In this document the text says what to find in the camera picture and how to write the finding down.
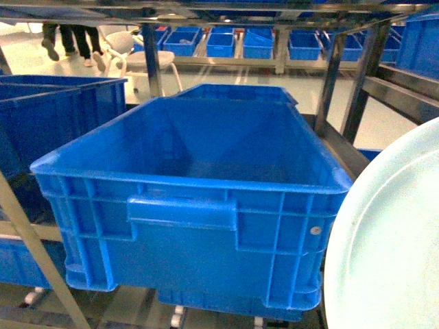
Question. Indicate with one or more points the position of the light blue oval tray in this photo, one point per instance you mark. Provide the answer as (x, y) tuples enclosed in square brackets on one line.
[(381, 268)]

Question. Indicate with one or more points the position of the person legs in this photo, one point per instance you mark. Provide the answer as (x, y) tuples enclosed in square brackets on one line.
[(83, 38)]

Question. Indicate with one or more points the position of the blue crate right shelf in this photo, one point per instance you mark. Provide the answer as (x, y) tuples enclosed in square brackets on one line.
[(419, 46)]

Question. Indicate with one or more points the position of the white chair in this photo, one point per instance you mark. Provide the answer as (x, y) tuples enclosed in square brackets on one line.
[(118, 48)]

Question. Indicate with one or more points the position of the blue crate behind front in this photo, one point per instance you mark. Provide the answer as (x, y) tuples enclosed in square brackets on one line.
[(238, 92)]

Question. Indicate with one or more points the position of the blue crate shelf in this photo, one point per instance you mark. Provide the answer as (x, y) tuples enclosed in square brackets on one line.
[(419, 46), (40, 113)]

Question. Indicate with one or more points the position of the blue crate left shelf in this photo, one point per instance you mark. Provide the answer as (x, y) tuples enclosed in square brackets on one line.
[(40, 113)]

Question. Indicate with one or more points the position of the large blue crate front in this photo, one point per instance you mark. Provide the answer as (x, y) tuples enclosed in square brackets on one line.
[(216, 204)]

